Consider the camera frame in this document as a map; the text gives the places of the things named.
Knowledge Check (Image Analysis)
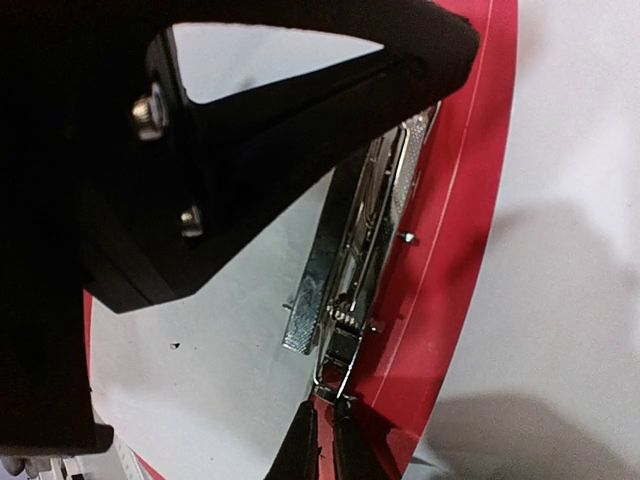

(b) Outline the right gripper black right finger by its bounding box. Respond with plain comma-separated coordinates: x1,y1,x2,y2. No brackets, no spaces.
333,398,400,480

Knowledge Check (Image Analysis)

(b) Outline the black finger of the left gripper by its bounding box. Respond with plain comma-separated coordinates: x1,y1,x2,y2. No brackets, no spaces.
144,0,481,306

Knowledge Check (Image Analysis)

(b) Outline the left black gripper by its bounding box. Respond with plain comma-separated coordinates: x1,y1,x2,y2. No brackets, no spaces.
0,0,211,456

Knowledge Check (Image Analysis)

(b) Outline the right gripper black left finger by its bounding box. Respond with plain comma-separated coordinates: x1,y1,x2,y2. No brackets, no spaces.
267,399,321,480

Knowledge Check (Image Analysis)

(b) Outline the red file folder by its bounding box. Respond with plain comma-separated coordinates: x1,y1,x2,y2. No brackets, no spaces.
79,0,521,480

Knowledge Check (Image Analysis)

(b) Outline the small white paper sheet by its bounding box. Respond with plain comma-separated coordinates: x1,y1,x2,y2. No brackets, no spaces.
90,24,382,479

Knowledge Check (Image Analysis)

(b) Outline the large white paper sheet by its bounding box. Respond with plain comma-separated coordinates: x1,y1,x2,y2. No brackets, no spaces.
406,1,639,479

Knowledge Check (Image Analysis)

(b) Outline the metal spine folder clip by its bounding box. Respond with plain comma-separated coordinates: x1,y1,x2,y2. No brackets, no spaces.
282,104,440,403

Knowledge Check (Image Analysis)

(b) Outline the aluminium front rail frame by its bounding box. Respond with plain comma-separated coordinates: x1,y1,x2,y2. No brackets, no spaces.
0,434,156,480

